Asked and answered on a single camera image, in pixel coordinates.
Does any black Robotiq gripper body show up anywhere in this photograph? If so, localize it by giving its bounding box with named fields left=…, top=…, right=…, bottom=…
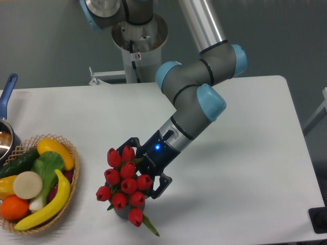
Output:
left=134, top=130, right=180, bottom=177

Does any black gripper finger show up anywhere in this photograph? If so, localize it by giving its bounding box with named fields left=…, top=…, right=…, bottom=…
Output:
left=146, top=173, right=172, bottom=199
left=117, top=137, right=141, bottom=152

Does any red tulip bouquet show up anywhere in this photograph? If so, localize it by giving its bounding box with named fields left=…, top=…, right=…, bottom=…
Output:
left=96, top=146, right=160, bottom=237

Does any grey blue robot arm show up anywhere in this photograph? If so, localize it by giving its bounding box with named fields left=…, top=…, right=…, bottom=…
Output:
left=80, top=1, right=247, bottom=199

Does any grey ribbed vase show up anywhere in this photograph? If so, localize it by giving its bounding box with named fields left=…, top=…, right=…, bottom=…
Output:
left=109, top=201, right=145, bottom=219

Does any dark red vegetable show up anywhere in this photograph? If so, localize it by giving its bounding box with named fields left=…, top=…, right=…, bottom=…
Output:
left=48, top=170, right=74, bottom=202

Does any yellow squash top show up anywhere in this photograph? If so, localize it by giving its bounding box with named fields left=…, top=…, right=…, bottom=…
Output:
left=37, top=138, right=75, bottom=170

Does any green bok choy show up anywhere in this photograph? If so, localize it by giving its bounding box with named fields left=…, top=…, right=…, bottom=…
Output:
left=29, top=151, right=64, bottom=212

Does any yellow banana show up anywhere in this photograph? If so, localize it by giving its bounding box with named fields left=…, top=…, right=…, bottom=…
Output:
left=14, top=169, right=71, bottom=231

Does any woven wicker basket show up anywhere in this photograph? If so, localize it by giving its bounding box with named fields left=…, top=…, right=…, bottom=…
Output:
left=1, top=134, right=80, bottom=235

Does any green cucumber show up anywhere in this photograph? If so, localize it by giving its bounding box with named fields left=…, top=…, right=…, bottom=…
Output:
left=1, top=149, right=39, bottom=179

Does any beige round disc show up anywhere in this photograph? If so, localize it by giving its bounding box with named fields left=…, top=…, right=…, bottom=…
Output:
left=13, top=171, right=43, bottom=200

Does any yellow pepper left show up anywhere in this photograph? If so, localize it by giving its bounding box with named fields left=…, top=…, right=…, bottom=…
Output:
left=0, top=175, right=17, bottom=200

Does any orange fruit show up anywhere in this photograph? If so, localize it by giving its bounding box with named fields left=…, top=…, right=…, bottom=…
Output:
left=1, top=195, right=29, bottom=221

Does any black device table edge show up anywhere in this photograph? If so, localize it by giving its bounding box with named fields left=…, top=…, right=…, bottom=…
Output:
left=308, top=207, right=326, bottom=234

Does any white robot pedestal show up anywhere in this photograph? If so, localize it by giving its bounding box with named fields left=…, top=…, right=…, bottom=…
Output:
left=90, top=13, right=168, bottom=85

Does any black pedestal cable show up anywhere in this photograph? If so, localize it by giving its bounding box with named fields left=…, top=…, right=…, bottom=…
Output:
left=129, top=40, right=141, bottom=84

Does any blue handled saucepan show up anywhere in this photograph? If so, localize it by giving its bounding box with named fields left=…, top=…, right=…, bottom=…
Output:
left=1, top=73, right=21, bottom=168

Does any white frame right edge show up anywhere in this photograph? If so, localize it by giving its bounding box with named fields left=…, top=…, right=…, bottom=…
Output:
left=302, top=87, right=326, bottom=137

